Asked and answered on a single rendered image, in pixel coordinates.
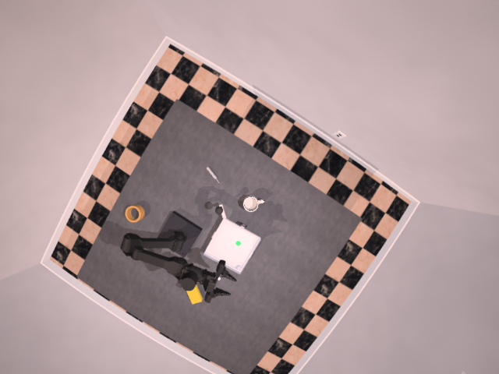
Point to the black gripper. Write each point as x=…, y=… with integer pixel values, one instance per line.
x=217, y=291

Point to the yellow rectangular block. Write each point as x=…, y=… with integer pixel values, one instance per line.
x=195, y=295

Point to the translucent grey mug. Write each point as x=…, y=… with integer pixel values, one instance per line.
x=251, y=204

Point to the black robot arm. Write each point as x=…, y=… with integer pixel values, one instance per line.
x=132, y=244

